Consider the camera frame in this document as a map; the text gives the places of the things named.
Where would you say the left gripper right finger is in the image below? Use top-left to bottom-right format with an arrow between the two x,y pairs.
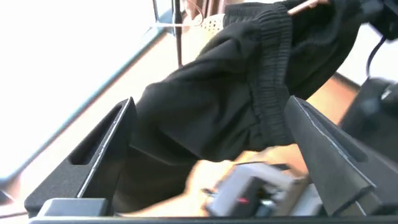
285,95 -> 398,218

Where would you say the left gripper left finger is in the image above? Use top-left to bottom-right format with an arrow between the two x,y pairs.
24,97 -> 138,218

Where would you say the black garment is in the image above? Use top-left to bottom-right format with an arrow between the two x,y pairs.
111,0 -> 365,214

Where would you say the pink clothes hanger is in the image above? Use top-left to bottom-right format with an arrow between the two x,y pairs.
155,0 -> 205,29
287,0 -> 331,16

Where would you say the white laundry basket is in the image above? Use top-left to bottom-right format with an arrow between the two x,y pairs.
200,13 -> 227,35

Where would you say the black cable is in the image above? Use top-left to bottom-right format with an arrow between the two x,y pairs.
366,35 -> 389,78

